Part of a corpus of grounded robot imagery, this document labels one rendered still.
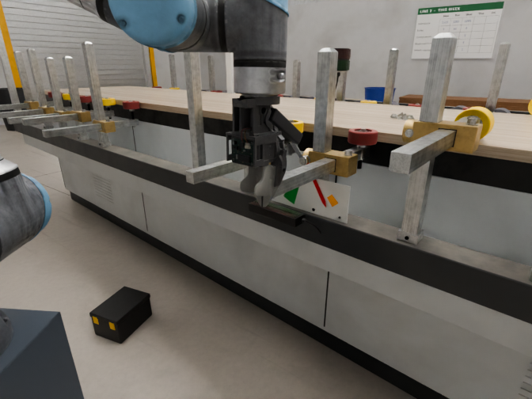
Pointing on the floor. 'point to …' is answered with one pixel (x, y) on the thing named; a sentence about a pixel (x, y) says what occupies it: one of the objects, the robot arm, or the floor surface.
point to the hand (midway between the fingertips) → (266, 199)
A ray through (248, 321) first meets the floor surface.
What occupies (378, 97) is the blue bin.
